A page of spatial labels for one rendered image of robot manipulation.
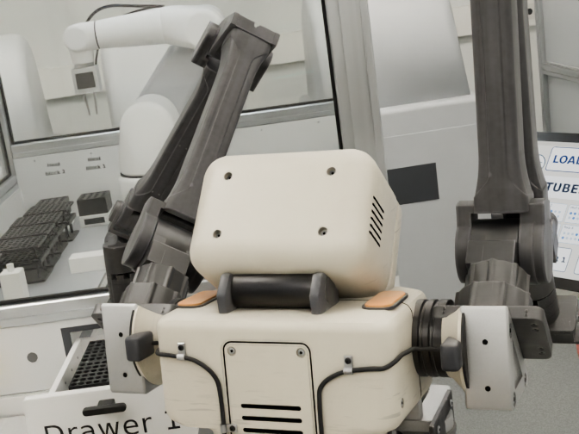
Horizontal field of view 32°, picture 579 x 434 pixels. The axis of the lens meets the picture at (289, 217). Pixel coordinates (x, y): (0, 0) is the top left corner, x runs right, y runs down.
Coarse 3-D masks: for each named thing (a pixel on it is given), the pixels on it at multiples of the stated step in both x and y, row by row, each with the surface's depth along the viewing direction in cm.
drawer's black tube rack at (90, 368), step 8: (88, 344) 202; (96, 344) 201; (104, 344) 201; (88, 352) 198; (96, 352) 197; (104, 352) 196; (88, 360) 194; (96, 360) 193; (104, 360) 192; (80, 368) 191; (88, 368) 191; (96, 368) 189; (104, 368) 189; (80, 376) 186; (88, 376) 186; (96, 376) 185; (104, 376) 185
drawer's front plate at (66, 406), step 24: (24, 408) 172; (48, 408) 173; (72, 408) 173; (144, 408) 173; (48, 432) 174; (72, 432) 174; (96, 432) 174; (120, 432) 174; (144, 432) 174; (168, 432) 174; (192, 432) 174
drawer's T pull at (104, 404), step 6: (102, 402) 171; (108, 402) 171; (114, 402) 171; (84, 408) 169; (90, 408) 169; (96, 408) 169; (102, 408) 169; (108, 408) 169; (114, 408) 169; (120, 408) 169; (84, 414) 169; (90, 414) 169; (96, 414) 169
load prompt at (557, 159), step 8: (552, 152) 193; (560, 152) 192; (568, 152) 190; (576, 152) 189; (552, 160) 192; (560, 160) 191; (568, 160) 190; (576, 160) 188; (552, 168) 191; (560, 168) 190; (568, 168) 189; (576, 168) 188
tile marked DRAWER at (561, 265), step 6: (558, 246) 183; (558, 252) 183; (564, 252) 182; (570, 252) 181; (558, 258) 182; (564, 258) 181; (558, 264) 182; (564, 264) 181; (552, 270) 182; (558, 270) 181; (564, 270) 180
